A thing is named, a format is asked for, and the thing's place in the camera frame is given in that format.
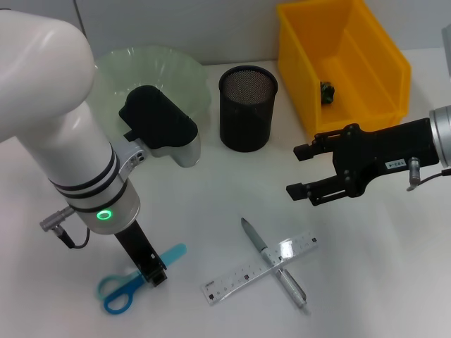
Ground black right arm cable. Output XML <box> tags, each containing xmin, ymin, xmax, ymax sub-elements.
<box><xmin>407</xmin><ymin>157</ymin><xmax>451</xmax><ymax>193</ymax></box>

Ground silver grey pen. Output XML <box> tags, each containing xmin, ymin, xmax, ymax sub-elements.
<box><xmin>240</xmin><ymin>217</ymin><xmax>312</xmax><ymax>316</ymax></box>

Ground black mesh pen cup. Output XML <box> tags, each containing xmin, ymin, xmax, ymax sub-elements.
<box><xmin>218</xmin><ymin>65</ymin><xmax>279</xmax><ymax>154</ymax></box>

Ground clear plastic ruler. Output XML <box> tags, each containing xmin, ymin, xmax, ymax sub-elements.
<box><xmin>200</xmin><ymin>230</ymin><xmax>320</xmax><ymax>307</ymax></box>

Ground yellow plastic storage bin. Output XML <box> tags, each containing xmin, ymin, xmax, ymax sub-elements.
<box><xmin>276</xmin><ymin>0</ymin><xmax>413</xmax><ymax>142</ymax></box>

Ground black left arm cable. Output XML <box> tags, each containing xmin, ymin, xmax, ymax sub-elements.
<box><xmin>52</xmin><ymin>227</ymin><xmax>91</xmax><ymax>249</ymax></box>

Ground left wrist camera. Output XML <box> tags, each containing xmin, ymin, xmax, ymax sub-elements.
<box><xmin>112</xmin><ymin>85</ymin><xmax>202</xmax><ymax>176</ymax></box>

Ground pale green glass fruit plate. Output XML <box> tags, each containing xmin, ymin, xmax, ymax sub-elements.
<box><xmin>89</xmin><ymin>44</ymin><xmax>213</xmax><ymax>144</ymax></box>

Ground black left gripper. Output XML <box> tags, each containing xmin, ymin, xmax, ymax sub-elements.
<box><xmin>114</xmin><ymin>222</ymin><xmax>169</xmax><ymax>289</ymax></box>

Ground blue scissors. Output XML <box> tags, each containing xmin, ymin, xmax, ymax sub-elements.
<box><xmin>97</xmin><ymin>242</ymin><xmax>187</xmax><ymax>314</ymax></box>

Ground green plastic wrapper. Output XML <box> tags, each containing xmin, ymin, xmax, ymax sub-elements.
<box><xmin>319</xmin><ymin>80</ymin><xmax>336</xmax><ymax>106</ymax></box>

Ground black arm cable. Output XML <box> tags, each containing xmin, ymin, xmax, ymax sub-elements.
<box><xmin>52</xmin><ymin>227</ymin><xmax>91</xmax><ymax>249</ymax></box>
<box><xmin>407</xmin><ymin>157</ymin><xmax>451</xmax><ymax>193</ymax></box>

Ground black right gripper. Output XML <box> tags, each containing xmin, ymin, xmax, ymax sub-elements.
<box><xmin>285</xmin><ymin>118</ymin><xmax>441</xmax><ymax>208</ymax></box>

